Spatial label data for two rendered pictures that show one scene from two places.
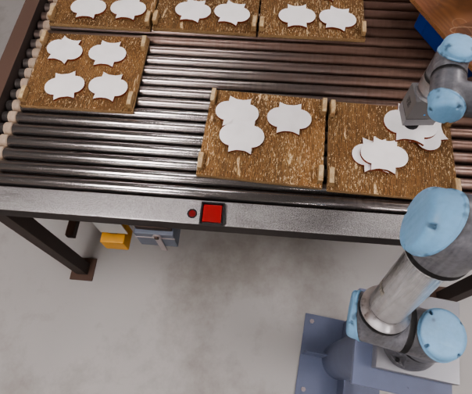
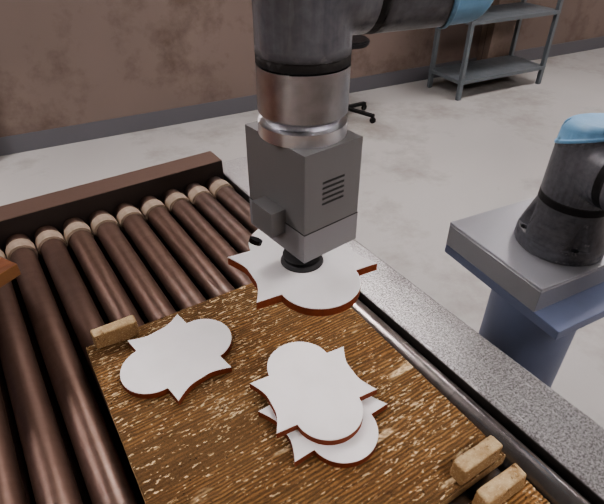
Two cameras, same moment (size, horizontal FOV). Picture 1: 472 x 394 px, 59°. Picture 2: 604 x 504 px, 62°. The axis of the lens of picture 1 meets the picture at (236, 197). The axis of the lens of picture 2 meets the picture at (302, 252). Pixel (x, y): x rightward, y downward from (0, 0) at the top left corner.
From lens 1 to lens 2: 1.18 m
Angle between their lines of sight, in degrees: 72
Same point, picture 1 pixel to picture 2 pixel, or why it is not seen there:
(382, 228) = (453, 332)
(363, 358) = not seen: outside the picture
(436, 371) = not seen: hidden behind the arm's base
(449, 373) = not seen: hidden behind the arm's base
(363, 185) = (415, 392)
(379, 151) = (312, 399)
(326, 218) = (551, 426)
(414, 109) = (355, 165)
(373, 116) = (194, 484)
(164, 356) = not seen: outside the picture
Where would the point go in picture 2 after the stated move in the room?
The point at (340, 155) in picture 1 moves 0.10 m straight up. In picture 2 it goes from (389, 487) to (401, 429)
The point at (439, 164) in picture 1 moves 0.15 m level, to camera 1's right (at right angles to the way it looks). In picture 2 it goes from (248, 307) to (194, 261)
